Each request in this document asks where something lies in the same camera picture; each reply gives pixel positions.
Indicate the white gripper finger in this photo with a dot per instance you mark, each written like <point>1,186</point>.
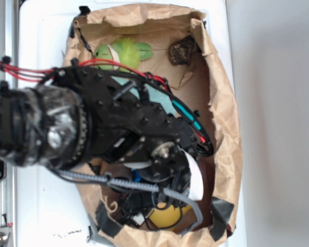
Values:
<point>196,189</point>

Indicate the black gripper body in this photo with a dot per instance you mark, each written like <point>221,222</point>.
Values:
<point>165,174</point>

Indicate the yellow sponge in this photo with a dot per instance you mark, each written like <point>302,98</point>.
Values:
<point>168,218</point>

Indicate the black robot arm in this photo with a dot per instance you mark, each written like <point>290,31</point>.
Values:
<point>122,130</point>

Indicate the blue block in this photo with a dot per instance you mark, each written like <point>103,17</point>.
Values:
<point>136,177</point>

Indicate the light teal cloth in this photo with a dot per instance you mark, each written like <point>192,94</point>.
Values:
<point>154,95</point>

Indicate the dark brown rock lump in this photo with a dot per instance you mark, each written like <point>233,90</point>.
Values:
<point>181,52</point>

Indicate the brown paper bag tray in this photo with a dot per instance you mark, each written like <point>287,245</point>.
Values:
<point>203,84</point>

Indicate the green plush toy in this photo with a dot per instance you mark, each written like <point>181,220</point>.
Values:
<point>125,51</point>

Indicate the aluminium frame rail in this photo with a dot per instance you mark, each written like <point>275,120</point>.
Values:
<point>9,19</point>

